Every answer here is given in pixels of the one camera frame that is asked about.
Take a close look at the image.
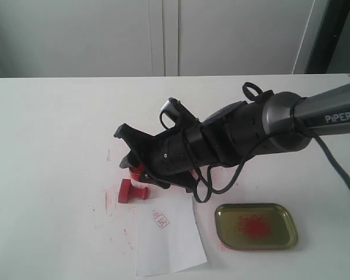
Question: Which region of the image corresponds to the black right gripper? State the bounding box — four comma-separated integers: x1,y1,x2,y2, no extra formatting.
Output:
113,123,210,193

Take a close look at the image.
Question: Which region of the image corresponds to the red plastic stamp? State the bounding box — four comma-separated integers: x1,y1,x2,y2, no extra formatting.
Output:
117,178,149,204

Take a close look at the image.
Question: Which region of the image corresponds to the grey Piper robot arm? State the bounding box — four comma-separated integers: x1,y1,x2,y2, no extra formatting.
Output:
114,82,350,193

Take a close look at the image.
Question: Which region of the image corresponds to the red ink paste tin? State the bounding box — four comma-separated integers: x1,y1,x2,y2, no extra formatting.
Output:
129,165,146,183

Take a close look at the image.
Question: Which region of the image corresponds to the white paper sheet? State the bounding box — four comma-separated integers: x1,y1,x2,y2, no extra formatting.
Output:
136,195,207,277

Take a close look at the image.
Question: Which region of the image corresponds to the gold tin lid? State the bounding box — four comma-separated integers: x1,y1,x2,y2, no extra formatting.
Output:
214,203,299,251

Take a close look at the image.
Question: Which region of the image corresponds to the white cabinet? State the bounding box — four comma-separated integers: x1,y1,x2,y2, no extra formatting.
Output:
0,1,328,78

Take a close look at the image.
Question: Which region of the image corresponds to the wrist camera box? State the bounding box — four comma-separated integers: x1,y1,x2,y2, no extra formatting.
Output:
159,97,200,130

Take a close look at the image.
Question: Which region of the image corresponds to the black braided cable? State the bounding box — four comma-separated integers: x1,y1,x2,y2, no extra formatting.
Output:
159,82,350,209

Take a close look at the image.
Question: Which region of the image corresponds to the dark vertical post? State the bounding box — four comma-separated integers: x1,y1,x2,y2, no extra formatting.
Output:
305,0,350,74

